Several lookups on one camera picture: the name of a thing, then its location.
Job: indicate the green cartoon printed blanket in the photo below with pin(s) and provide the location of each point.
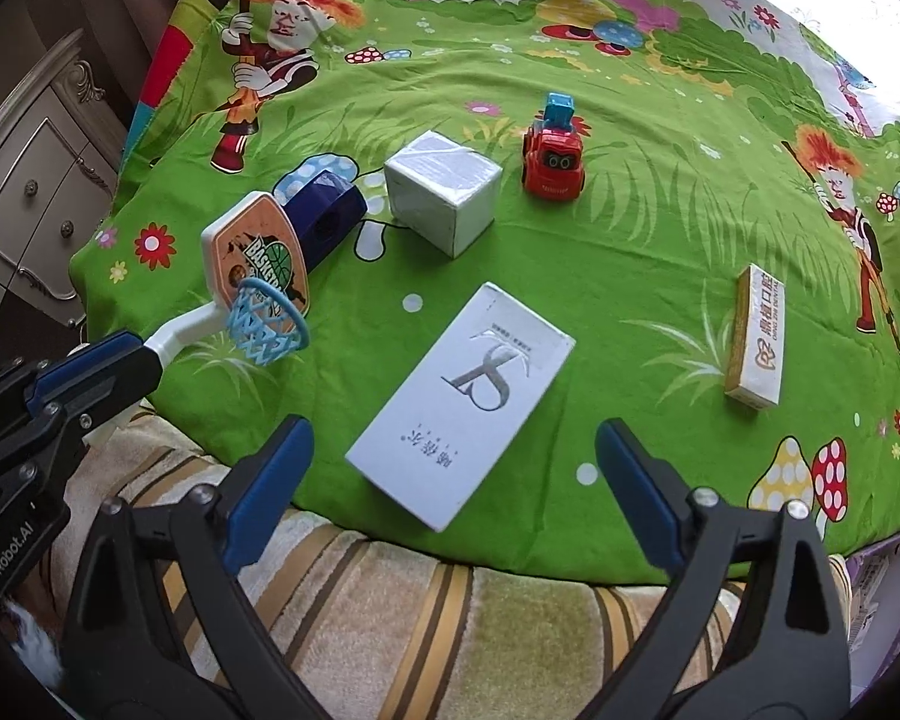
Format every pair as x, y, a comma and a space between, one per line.
645, 255

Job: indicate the toy basketball hoop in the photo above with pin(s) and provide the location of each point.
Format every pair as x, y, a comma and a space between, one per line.
255, 247

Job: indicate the carved white nightstand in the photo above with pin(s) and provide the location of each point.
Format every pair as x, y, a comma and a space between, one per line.
37, 187

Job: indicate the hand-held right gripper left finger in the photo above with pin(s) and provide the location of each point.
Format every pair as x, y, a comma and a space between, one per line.
270, 480

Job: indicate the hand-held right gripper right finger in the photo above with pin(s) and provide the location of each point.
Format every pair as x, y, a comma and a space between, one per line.
637, 487

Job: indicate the white fluffy cloth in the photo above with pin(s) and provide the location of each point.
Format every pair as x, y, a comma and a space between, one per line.
34, 645

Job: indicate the long white box grey logo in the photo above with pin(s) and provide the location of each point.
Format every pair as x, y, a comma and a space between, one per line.
465, 405

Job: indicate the white box gold sides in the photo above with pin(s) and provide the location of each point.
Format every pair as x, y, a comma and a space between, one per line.
757, 345

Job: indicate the plastic-wrapped white cube box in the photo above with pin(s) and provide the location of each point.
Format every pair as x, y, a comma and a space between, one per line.
442, 187

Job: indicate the red toy car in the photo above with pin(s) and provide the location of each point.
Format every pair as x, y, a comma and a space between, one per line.
551, 165

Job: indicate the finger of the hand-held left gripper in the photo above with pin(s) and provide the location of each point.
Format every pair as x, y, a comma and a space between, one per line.
120, 390
90, 364

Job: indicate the purple cardboard box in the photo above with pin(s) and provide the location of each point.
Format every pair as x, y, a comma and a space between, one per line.
881, 577

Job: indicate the blue plastic toy base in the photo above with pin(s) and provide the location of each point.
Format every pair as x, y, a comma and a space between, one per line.
337, 217

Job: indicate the brown curtain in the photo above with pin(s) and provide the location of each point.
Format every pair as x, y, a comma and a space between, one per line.
120, 0

